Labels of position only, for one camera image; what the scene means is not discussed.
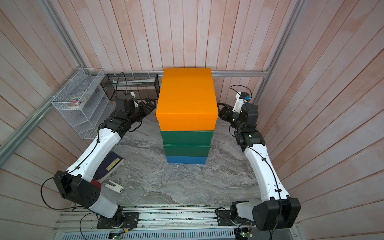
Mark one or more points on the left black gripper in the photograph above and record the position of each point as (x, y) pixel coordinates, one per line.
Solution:
(147, 110)

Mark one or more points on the black mesh basket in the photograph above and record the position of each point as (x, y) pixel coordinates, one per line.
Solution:
(141, 93)

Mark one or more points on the large green shoebox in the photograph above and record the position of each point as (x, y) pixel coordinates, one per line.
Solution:
(188, 138)

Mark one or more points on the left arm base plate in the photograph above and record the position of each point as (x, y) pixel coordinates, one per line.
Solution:
(120, 220)

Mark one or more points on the orange shoebox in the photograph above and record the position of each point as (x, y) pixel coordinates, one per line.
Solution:
(187, 101)

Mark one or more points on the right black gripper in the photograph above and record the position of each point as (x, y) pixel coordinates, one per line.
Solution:
(227, 112)

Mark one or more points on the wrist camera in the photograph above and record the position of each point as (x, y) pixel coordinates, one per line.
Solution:
(241, 98)
(136, 104)

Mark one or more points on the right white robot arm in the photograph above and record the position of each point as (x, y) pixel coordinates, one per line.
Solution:
(278, 210)

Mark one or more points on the paper in mesh basket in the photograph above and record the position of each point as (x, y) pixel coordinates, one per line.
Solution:
(134, 83)

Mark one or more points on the red pen cup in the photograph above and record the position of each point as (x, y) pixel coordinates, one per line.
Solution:
(96, 183)

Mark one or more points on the blue shoebox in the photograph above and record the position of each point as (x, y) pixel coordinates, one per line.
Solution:
(186, 160)

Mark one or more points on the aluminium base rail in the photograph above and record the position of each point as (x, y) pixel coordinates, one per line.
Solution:
(166, 222)

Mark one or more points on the tape roll on shelf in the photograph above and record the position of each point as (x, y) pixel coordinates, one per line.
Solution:
(76, 102)

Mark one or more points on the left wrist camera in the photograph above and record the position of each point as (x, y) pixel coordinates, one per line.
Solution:
(136, 104)

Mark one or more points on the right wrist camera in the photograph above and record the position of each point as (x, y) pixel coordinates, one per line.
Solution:
(241, 98)

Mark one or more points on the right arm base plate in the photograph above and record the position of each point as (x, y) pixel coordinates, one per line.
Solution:
(229, 218)

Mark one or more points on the white wire shelf rack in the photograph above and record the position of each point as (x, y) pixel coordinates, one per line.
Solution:
(86, 120)

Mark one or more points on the dark blue book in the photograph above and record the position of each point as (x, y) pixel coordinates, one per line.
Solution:
(110, 163)

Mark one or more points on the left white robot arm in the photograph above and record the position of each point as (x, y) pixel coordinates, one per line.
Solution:
(78, 185)

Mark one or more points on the white small device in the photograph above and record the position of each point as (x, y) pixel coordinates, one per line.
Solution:
(114, 186)

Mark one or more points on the small green shoebox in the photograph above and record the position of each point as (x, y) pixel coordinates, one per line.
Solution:
(186, 151)

